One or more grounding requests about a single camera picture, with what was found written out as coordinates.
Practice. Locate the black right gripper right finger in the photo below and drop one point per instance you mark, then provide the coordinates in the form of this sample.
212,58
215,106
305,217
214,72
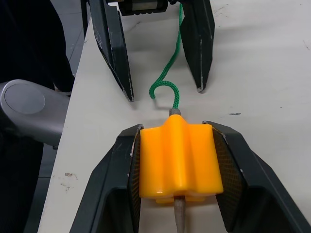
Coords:
252,170

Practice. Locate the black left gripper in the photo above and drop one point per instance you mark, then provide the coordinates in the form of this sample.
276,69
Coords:
143,7

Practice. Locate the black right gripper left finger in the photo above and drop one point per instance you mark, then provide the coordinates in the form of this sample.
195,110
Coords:
109,184

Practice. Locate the green lace with grey needle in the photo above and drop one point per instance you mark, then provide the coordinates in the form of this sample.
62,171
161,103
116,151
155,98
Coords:
175,97

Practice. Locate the orange star-shaped block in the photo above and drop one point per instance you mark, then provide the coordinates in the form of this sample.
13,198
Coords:
179,157

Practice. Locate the silver robot body part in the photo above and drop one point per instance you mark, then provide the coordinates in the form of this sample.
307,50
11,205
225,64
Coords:
26,109

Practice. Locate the dark trouser leg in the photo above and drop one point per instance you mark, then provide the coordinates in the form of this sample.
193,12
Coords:
29,36

